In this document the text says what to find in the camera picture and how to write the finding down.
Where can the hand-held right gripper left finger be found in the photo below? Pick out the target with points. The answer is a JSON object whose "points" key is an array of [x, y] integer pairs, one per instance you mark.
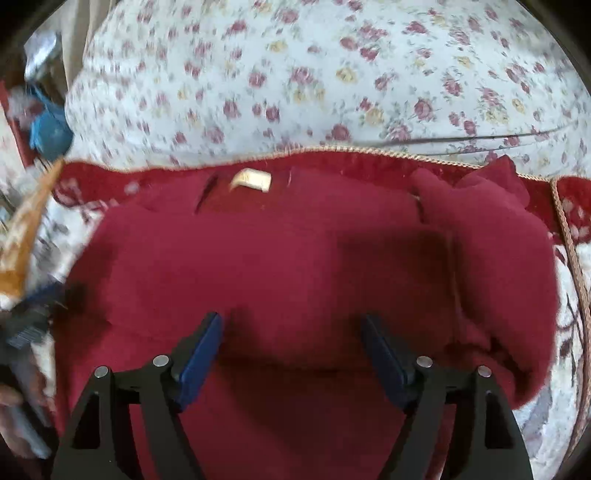
{"points": [[203, 360]]}

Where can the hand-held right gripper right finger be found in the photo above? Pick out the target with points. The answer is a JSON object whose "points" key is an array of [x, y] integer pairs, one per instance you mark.
{"points": [[383, 360]]}

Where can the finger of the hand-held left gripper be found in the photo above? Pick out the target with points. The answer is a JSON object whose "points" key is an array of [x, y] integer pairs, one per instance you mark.
{"points": [[44, 293]]}

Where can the red sweater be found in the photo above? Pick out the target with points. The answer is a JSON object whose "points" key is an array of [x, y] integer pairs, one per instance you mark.
{"points": [[286, 258]]}

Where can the blue cloth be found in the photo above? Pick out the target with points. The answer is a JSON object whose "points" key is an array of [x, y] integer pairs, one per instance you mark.
{"points": [[51, 131]]}

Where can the floral white bedspread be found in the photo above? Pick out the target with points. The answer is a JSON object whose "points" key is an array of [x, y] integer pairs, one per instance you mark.
{"points": [[570, 323]]}

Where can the pale grey bag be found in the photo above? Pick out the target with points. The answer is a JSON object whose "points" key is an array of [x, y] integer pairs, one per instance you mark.
{"points": [[44, 55]]}

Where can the beige curtain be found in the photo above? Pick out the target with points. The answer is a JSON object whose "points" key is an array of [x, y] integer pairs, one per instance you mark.
{"points": [[76, 37]]}

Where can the floral bedsheet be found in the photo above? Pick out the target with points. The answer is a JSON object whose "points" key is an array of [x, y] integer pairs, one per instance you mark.
{"points": [[323, 69]]}

